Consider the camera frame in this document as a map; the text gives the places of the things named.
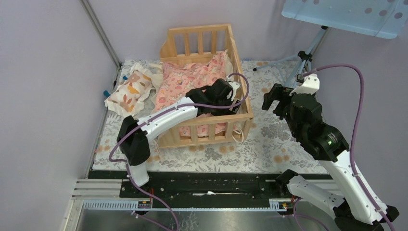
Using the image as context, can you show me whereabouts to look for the pink patterned bed cushion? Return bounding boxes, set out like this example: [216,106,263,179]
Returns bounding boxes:
[152,51,233,113]

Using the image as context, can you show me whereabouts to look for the wooden pet bed frame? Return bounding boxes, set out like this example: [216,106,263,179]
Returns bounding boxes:
[158,24,254,148]

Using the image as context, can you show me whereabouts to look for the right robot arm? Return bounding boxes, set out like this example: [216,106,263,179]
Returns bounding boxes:
[262,74,399,231]

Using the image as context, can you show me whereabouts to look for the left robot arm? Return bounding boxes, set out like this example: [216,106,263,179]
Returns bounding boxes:
[109,74,249,198]

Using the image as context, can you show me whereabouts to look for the black tripod stand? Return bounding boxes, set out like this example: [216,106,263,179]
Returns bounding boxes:
[253,26,329,87]

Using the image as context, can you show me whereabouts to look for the floral table mat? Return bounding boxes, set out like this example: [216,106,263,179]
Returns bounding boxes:
[93,59,332,175]

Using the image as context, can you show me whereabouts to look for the floral small pillow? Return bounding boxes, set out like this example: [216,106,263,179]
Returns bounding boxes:
[104,69,153,117]

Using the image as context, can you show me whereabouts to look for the blue toy item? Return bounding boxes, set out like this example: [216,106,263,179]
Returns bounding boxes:
[104,75,132,103]

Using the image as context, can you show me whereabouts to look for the light blue perforated panel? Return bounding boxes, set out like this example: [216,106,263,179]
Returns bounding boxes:
[281,0,408,39]

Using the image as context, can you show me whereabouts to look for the grey diagonal pole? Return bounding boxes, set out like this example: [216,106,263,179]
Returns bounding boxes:
[79,0,121,68]

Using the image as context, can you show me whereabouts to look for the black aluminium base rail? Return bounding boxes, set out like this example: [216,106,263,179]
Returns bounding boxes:
[73,170,293,210]

